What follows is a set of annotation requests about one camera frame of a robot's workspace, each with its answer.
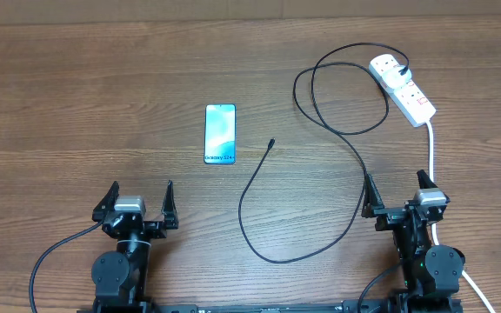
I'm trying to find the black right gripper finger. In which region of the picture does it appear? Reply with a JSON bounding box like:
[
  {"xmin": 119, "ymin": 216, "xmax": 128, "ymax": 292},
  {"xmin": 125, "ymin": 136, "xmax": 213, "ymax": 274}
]
[
  {"xmin": 417, "ymin": 170, "xmax": 436, "ymax": 190},
  {"xmin": 361, "ymin": 174, "xmax": 384, "ymax": 218}
]

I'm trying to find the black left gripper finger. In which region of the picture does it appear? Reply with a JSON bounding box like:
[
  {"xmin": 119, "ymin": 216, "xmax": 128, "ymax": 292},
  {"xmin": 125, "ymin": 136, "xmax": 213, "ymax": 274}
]
[
  {"xmin": 92, "ymin": 181, "xmax": 119, "ymax": 222},
  {"xmin": 162, "ymin": 180, "xmax": 178, "ymax": 230}
]

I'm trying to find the blue Galaxy S24+ smartphone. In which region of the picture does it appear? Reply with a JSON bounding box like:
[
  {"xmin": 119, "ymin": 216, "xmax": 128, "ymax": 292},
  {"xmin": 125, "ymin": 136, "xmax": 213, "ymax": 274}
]
[{"xmin": 204, "ymin": 103, "xmax": 237, "ymax": 164}]

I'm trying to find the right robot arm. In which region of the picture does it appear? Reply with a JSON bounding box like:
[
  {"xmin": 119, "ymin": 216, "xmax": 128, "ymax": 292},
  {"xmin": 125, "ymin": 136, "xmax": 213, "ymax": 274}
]
[{"xmin": 357, "ymin": 170, "xmax": 465, "ymax": 313}]

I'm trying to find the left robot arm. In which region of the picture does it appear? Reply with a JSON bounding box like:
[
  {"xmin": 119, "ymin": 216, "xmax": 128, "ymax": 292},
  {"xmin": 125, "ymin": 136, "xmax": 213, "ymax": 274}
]
[{"xmin": 91, "ymin": 181, "xmax": 179, "ymax": 312}]

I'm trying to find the white USB charger plug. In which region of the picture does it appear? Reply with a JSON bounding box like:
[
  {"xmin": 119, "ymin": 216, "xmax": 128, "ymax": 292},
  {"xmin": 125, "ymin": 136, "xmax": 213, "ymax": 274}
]
[{"xmin": 382, "ymin": 65, "xmax": 412, "ymax": 90}]

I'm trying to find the white power strip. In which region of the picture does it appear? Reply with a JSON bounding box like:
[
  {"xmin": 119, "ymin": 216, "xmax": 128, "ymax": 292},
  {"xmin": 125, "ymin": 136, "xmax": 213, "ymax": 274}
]
[{"xmin": 369, "ymin": 54, "xmax": 436, "ymax": 127}]

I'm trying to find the black right camera cable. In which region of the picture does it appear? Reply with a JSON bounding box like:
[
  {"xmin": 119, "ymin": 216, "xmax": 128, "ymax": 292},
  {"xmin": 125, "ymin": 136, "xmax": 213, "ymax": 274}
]
[{"xmin": 357, "ymin": 260, "xmax": 406, "ymax": 313}]

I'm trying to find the black camera cable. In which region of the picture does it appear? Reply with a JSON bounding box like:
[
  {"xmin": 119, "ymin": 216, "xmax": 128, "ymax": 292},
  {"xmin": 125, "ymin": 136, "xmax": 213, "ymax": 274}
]
[
  {"xmin": 357, "ymin": 260, "xmax": 406, "ymax": 313},
  {"xmin": 29, "ymin": 221, "xmax": 106, "ymax": 313}
]

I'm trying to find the white power strip cord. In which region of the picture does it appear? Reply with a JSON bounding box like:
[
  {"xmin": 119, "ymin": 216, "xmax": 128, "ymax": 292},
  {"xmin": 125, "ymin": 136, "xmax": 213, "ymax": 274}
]
[{"xmin": 425, "ymin": 121, "xmax": 497, "ymax": 313}]

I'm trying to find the black left camera cable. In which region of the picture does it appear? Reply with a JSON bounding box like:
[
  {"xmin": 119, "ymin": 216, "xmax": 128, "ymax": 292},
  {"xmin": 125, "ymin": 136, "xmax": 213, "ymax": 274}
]
[{"xmin": 29, "ymin": 221, "xmax": 106, "ymax": 313}]

